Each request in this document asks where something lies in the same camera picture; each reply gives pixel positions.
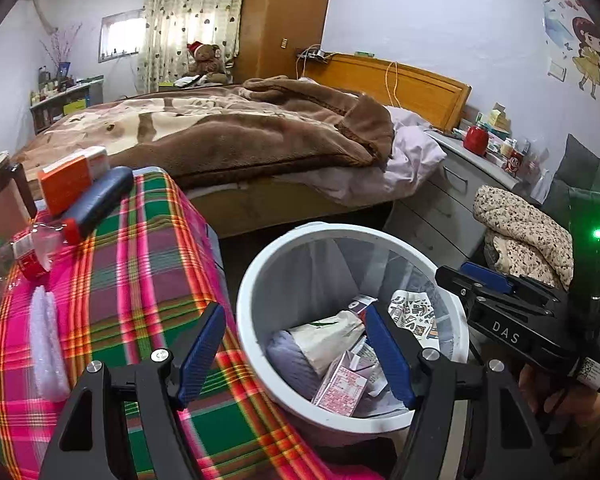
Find floral quilt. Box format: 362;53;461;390
473;184;589;292

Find navy glasses case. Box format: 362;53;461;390
61;165;134;246

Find pink drink carton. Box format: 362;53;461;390
312;363;370;417

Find orange and white box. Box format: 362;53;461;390
37;145;109;217

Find cluttered desk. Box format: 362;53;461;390
28;76;105;134

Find wooden bed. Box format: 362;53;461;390
189;52;472;239

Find printed paper cup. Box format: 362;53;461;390
388;289;439;344

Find white power strip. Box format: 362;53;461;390
295;47;339;64

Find grey nightstand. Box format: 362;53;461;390
384;129;552;262

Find dried flower branches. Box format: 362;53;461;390
38;23;84;78

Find dark green cushion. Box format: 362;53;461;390
542;133;600;222

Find lavender drink carton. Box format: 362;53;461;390
348;293;379;317

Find white trash bin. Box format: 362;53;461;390
235;222;470;434

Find small window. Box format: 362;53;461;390
98;8;146;64

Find wooden wardrobe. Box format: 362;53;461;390
237;0;337;84

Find red and white canister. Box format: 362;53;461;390
502;148;526;177

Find lavender bedsheet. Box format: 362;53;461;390
274;105;449;207

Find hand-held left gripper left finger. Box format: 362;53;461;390
39;302;227;480

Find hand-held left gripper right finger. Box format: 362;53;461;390
363;304;557;480

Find yellow tissue box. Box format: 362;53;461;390
477;102;511;134

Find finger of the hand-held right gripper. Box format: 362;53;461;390
434;265;487;327
459;261;569;297

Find plaid cloth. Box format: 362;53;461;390
0;169;331;480

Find clear bottle with red label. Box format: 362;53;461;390
0;219;82;293

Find heart-patterned curtain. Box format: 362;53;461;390
136;0;249;94

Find cartoon girl wall sticker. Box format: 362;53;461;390
572;15;600;100

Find brown paper coffee cup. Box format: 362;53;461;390
0;151;39;239

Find red jar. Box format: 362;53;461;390
462;122;490;157

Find brown teddy bear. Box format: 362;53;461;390
186;41;230;84

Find orange cable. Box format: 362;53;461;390
385;59;400;107

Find white paper bag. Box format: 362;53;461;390
285;309;367;377

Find person's right hand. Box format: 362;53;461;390
517;362;600;436

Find brown plush blanket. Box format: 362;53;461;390
16;75;397;192

